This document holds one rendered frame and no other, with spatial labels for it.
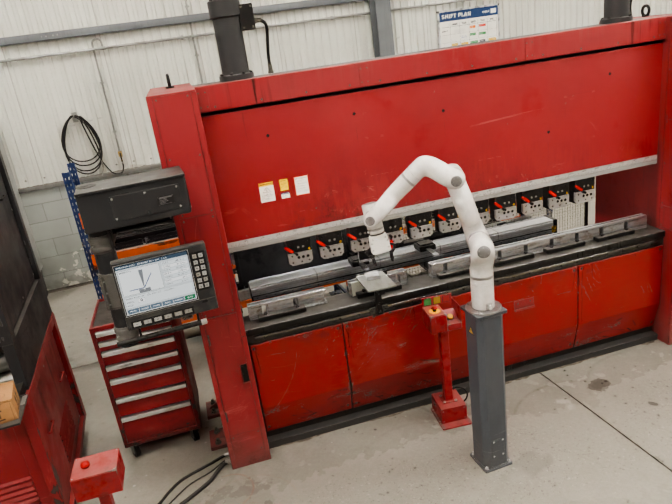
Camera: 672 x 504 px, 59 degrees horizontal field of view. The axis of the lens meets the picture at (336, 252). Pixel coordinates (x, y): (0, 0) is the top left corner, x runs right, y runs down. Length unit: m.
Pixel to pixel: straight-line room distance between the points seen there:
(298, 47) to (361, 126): 4.27
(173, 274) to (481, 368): 1.69
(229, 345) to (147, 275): 0.80
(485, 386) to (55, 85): 5.78
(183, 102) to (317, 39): 4.77
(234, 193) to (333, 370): 1.30
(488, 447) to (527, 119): 2.02
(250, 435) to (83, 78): 4.87
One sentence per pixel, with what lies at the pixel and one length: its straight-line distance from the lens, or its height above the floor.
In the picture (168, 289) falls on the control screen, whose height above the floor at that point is 1.40.
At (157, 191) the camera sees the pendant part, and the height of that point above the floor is 1.89.
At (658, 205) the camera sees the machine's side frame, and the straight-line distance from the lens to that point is 4.80.
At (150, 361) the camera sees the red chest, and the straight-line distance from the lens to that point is 3.99.
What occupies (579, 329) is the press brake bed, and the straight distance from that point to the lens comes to 4.66.
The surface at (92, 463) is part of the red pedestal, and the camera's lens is 3.07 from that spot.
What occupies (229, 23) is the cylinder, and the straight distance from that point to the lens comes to 3.49.
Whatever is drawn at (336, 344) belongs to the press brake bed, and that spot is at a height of 0.63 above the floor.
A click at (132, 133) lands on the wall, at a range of 7.52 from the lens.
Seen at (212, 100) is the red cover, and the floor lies 2.22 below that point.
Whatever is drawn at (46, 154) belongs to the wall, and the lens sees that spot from 7.62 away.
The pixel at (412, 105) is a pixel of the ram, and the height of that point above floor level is 2.01.
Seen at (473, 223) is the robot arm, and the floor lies 1.49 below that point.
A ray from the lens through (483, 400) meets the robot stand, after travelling 3.48.
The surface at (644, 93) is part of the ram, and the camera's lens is 4.57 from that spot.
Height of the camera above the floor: 2.47
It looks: 20 degrees down
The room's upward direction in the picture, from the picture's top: 8 degrees counter-clockwise
